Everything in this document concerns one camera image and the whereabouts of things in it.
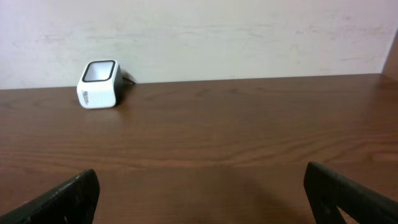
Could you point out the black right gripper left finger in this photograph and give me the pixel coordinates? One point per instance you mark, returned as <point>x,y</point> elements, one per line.
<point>73,201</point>

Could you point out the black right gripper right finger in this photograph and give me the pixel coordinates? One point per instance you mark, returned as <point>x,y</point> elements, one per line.
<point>329,192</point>

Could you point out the white barcode scanner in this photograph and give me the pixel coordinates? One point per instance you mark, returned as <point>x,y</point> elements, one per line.
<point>101,84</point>

